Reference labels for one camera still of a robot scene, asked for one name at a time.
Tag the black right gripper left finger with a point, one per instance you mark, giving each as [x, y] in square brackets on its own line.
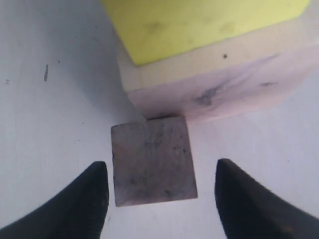
[77, 212]

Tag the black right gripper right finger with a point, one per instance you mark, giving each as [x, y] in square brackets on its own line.
[248, 210]

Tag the small wooden cube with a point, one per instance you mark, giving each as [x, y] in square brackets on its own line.
[152, 162]

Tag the large wooden cube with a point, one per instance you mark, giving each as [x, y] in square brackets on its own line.
[248, 72]

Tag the yellow cube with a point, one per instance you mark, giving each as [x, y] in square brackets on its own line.
[152, 30]

